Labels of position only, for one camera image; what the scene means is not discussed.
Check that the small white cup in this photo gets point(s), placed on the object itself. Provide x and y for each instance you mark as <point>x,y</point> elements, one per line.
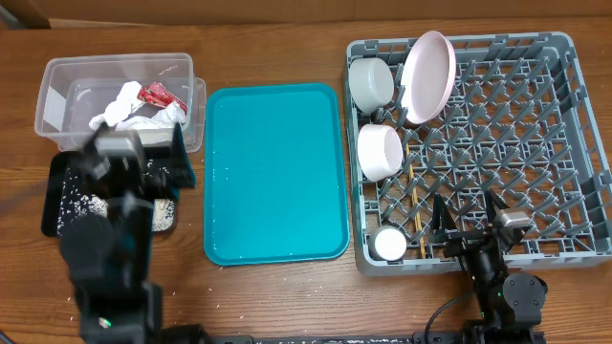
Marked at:
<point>387,243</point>

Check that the black food waste tray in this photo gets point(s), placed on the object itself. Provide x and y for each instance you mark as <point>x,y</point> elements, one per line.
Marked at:
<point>58,166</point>

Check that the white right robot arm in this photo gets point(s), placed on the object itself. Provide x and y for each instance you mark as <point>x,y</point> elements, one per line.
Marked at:
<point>510,303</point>

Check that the wooden chopstick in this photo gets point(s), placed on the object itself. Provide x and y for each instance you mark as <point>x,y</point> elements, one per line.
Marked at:
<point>415,202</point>

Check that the large white plate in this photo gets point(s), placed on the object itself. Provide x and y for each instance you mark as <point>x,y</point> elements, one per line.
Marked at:
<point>428,77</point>

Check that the grey dishwasher rack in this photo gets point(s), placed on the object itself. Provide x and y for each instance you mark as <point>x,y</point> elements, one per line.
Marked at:
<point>519,122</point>

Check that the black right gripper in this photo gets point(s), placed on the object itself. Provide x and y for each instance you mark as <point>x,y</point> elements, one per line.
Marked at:
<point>462,238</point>

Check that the white bowl with rice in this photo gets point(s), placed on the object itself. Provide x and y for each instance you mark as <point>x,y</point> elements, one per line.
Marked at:
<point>371,84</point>

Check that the red snack wrapper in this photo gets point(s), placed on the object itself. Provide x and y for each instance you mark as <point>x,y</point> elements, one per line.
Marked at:
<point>156,94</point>

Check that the clear plastic waste bin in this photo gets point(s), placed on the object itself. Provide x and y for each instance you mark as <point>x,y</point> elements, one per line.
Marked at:
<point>75,89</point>

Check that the teal serving tray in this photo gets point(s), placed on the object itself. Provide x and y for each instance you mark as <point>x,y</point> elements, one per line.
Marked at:
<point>275,184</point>

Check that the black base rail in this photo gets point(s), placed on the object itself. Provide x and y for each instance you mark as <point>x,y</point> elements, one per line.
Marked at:
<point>415,338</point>

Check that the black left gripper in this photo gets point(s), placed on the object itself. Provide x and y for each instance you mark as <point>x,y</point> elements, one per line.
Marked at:
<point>181,165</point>

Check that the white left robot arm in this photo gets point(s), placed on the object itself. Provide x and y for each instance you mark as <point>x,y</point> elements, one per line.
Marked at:
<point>108,255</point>

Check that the pile of rice grains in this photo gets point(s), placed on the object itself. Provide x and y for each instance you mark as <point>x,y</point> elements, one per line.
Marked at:
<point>75,202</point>

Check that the white napkin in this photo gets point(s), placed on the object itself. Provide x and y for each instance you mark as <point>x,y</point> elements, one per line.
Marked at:
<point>157,129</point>
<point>126,103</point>

